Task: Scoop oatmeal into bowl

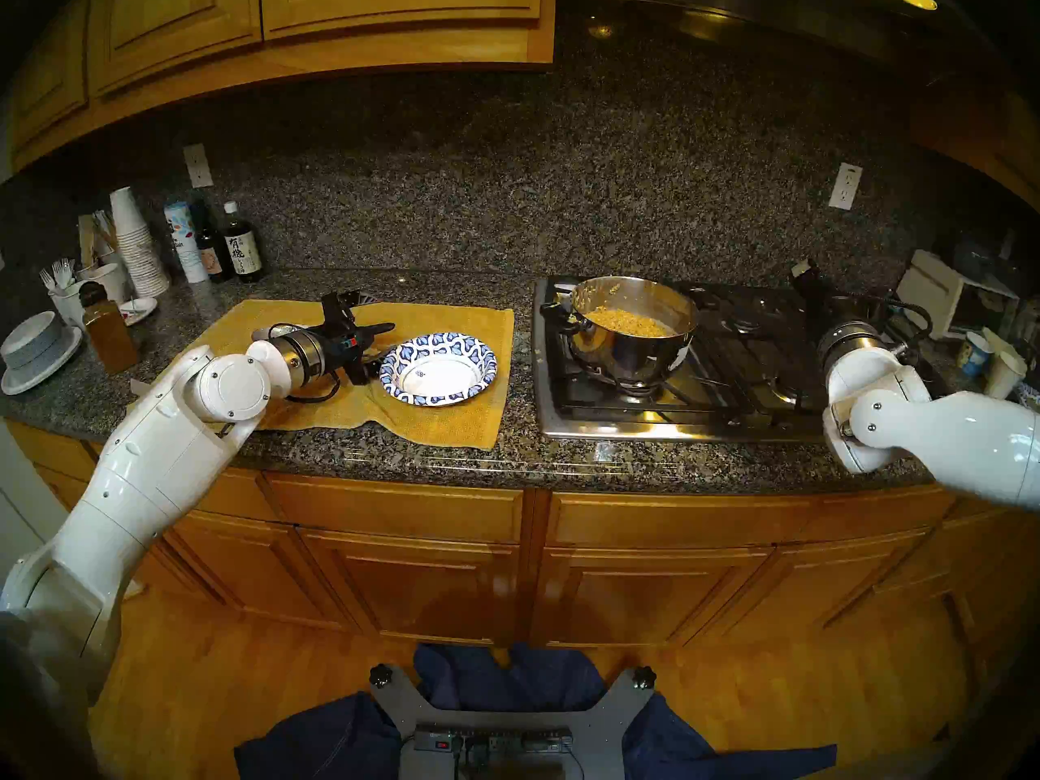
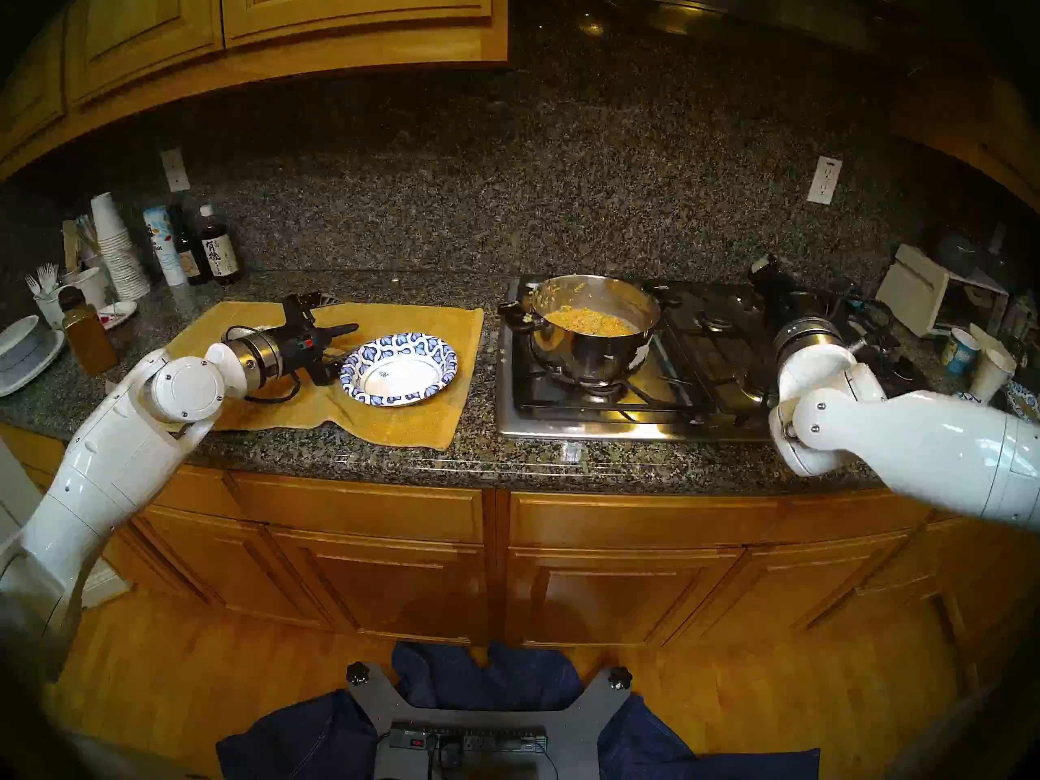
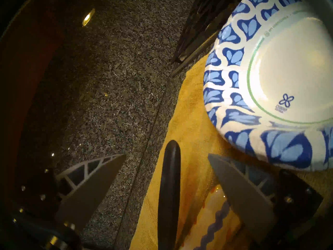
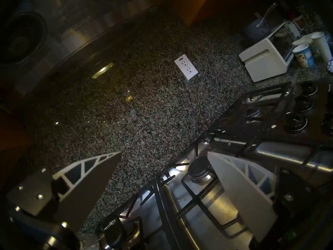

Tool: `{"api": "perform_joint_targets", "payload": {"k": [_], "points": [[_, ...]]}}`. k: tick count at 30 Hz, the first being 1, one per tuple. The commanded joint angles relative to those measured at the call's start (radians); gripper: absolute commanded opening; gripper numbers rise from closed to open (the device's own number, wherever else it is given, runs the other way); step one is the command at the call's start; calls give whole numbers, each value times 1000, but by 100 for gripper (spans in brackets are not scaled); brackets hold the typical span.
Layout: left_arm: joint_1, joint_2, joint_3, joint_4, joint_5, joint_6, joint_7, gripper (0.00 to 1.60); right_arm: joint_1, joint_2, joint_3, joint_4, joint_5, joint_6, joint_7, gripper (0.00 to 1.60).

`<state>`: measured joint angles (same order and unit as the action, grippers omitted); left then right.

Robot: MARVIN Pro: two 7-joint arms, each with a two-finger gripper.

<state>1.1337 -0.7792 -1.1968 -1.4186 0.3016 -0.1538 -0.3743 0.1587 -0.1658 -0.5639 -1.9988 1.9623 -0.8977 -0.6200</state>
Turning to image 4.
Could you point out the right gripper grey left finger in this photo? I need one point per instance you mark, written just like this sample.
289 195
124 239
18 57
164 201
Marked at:
85 184

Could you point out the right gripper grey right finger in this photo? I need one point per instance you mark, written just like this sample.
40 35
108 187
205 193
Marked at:
242 194

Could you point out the steel gas cooktop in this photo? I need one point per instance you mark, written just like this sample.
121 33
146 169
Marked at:
221 207

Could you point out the black stove knob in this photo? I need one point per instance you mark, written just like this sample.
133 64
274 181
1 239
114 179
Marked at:
303 103
295 123
328 123
309 88

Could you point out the yellow hood lamp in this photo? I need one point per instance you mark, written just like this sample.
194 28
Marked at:
102 70

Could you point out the white toaster oven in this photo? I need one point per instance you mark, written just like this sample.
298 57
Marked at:
262 62

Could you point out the blue printed paper cup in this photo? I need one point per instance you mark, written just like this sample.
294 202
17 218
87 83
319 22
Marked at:
304 56

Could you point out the steel range hood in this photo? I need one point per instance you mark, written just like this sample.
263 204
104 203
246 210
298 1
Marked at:
78 30

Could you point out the blue patterned paper plate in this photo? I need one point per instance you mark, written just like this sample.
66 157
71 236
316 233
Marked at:
330 66

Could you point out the dark blue saucepan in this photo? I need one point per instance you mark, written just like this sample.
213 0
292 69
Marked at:
256 30

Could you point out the white shallow container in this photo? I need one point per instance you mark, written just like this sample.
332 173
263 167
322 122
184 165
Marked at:
303 40

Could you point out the plain white paper cup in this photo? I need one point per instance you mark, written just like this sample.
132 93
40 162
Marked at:
322 46

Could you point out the small white bottle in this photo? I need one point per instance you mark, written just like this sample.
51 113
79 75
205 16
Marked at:
293 29

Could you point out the wide wooden wall cabinet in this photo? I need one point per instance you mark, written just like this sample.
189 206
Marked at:
13 137

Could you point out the white wall outlet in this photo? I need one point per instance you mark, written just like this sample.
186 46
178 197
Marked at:
186 67

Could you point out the narrow wooden wall cabinet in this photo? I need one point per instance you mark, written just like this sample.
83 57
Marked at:
190 7

